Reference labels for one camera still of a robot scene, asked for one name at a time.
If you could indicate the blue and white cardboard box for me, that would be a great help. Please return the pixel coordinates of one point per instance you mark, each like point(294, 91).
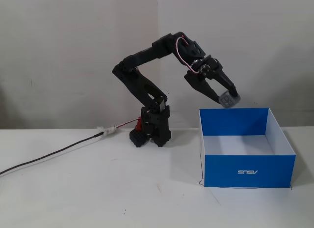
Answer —
point(247, 169)

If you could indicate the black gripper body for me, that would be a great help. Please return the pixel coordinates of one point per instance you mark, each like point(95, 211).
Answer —
point(213, 70)

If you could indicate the red and black table clamp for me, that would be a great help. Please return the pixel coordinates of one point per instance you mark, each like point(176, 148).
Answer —
point(138, 138)

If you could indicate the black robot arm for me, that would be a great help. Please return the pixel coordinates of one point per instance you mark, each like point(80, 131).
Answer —
point(138, 78)

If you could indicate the gray block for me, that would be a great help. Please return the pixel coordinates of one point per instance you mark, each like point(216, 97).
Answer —
point(229, 101)

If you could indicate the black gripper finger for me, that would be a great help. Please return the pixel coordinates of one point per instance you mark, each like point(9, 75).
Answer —
point(206, 90)
point(227, 83)

